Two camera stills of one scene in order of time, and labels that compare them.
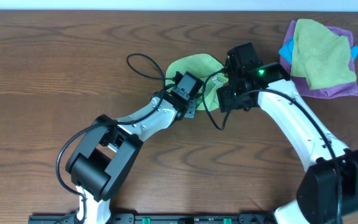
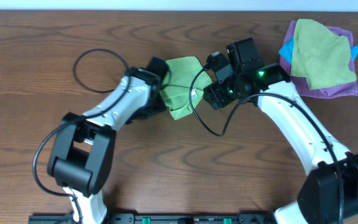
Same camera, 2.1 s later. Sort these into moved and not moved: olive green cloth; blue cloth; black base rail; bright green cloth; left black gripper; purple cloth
Moved: bright green cloth; left black gripper
Not moved: black base rail; blue cloth; purple cloth; olive green cloth
